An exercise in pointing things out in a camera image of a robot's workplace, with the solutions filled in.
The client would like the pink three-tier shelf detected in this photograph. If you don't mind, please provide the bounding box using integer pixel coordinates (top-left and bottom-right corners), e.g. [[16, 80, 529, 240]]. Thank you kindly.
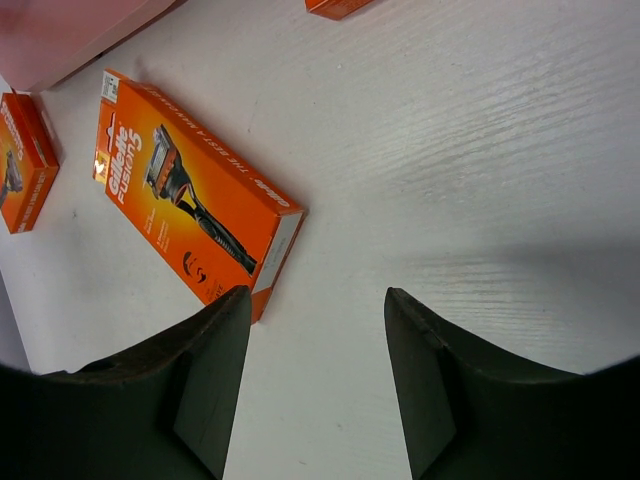
[[1, 0, 182, 92]]

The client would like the orange Gillette Fusion box left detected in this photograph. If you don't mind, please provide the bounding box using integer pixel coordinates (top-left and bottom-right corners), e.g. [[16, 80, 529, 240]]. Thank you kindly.
[[1, 91, 59, 234]]

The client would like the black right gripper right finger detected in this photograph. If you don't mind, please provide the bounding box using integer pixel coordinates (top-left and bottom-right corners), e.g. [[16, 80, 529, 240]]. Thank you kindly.
[[384, 288, 639, 479]]

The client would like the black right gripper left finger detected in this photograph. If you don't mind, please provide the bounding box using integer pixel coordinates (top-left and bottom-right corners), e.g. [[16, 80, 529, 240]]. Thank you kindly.
[[1, 286, 252, 479]]

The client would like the orange razor cartridge box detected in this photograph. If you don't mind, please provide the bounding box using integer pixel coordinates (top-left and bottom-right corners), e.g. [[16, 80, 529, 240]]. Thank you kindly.
[[304, 0, 373, 21]]

